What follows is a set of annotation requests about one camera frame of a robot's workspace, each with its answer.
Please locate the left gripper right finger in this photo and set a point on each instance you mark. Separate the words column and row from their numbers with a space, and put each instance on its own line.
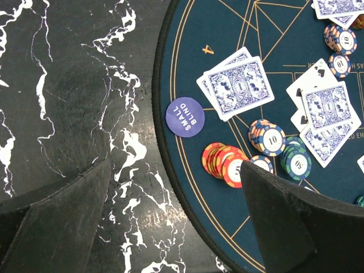
column 299, row 230

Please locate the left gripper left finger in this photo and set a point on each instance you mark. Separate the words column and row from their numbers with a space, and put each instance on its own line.
column 52, row 228

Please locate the blue white chip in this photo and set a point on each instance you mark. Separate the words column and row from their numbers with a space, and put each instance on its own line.
column 339, row 65
column 263, row 162

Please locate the blue community card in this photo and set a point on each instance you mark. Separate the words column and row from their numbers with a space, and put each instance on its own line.
column 326, row 144
column 328, row 107

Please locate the blue white chips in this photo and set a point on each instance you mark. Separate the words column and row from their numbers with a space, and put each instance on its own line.
column 342, row 40
column 267, row 138

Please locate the red yellow chips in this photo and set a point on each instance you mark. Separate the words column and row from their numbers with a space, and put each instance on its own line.
column 224, row 162
column 359, row 22

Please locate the dealt blue playing card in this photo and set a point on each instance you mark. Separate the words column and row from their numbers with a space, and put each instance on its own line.
column 239, row 87

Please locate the face up spade card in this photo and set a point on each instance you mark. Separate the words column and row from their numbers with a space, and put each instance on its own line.
column 318, row 75

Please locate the purple small blind button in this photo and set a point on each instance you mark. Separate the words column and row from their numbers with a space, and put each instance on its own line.
column 185, row 117

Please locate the green poker chip stack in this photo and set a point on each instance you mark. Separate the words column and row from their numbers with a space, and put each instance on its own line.
column 360, row 201

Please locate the round blue poker mat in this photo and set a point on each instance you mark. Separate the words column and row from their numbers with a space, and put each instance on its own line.
column 196, row 36

